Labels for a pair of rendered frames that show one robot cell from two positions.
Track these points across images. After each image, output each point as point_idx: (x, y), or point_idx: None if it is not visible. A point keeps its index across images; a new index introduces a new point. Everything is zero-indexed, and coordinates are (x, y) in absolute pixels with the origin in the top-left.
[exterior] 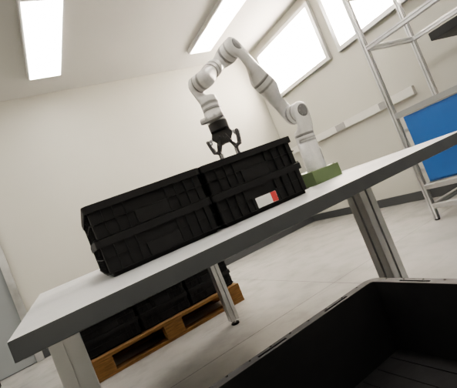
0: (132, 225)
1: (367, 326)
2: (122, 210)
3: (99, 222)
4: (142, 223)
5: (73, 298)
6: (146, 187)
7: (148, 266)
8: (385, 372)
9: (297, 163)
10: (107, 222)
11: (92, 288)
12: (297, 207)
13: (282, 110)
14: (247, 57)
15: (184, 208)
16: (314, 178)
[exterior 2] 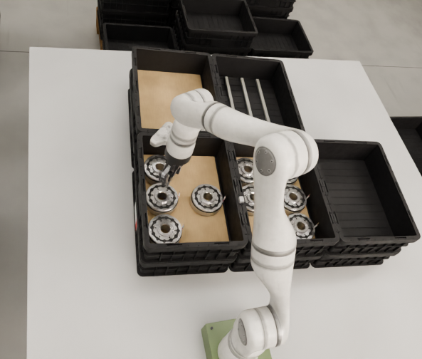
0: (131, 90)
1: None
2: None
3: (132, 64)
4: (131, 97)
5: (104, 70)
6: (134, 88)
7: (91, 106)
8: None
9: (139, 257)
10: None
11: (120, 80)
12: (28, 191)
13: (270, 299)
14: (257, 194)
15: (132, 128)
16: (203, 327)
